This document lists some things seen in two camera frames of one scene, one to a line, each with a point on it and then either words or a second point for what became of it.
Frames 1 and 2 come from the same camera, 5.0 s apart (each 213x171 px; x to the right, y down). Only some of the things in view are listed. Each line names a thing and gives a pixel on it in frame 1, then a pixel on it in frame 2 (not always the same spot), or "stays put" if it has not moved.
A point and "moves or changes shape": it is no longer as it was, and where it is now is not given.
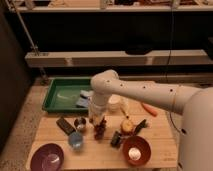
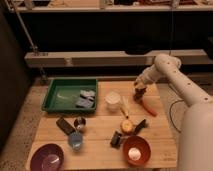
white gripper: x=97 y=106 → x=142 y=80
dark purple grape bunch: x=99 y=130 moves or changes shape
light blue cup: x=75 y=139 stays put
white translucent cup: x=114 y=102 stays put
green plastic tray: x=63 y=94 stays put
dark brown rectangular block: x=65 y=125 stays put
